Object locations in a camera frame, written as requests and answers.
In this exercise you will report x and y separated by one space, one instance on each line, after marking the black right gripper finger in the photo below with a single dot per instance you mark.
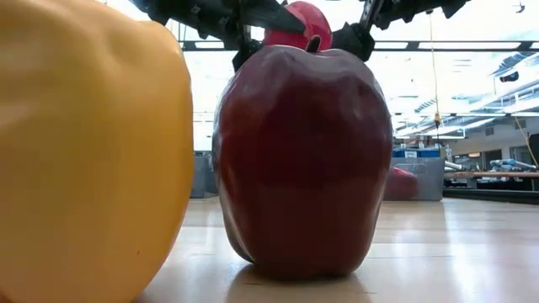
210 19
355 40

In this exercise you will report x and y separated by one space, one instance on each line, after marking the shiny red bell pepper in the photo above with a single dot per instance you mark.
313 19

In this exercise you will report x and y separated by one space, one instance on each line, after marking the wooden background table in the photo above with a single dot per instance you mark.
492 174

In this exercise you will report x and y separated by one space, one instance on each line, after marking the black table edge rail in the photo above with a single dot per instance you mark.
488 196

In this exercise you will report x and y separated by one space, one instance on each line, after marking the dark red apple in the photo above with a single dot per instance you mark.
303 168

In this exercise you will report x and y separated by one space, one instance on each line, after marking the blue background robot arm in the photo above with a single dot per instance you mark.
511 164

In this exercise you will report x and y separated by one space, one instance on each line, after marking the blue storage box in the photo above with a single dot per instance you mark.
417 153

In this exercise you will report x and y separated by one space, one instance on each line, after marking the black ceiling camera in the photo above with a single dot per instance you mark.
509 77

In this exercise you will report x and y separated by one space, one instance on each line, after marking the yellow bell pepper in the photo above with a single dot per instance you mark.
84 160

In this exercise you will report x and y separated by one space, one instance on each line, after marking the black overhead frame bar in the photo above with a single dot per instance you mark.
412 45

